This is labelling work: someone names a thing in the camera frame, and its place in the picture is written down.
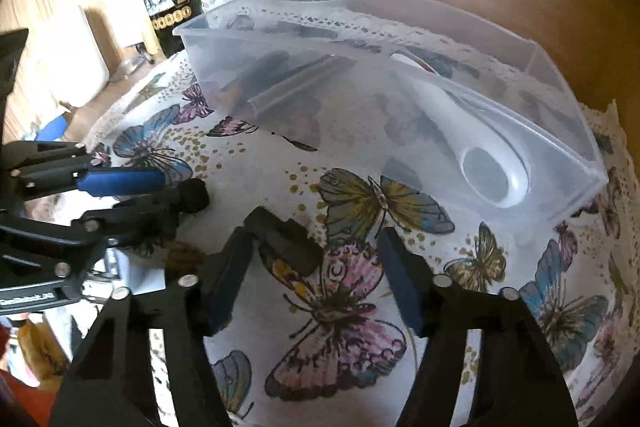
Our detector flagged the small black rectangular object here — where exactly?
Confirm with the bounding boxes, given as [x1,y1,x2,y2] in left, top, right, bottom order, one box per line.
[243,207,323,277]

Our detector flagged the white shoehorn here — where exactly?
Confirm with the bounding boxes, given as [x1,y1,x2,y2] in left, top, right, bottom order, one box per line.
[384,50,529,209]

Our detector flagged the clear plastic storage bin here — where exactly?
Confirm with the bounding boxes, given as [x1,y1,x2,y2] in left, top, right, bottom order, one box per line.
[176,0,608,231]

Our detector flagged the butterfly print tablecloth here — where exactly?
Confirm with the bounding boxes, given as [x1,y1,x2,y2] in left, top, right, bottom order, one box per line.
[89,54,639,426]

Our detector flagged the dark objects in bin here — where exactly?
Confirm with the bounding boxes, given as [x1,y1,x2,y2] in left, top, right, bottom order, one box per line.
[214,51,355,120]

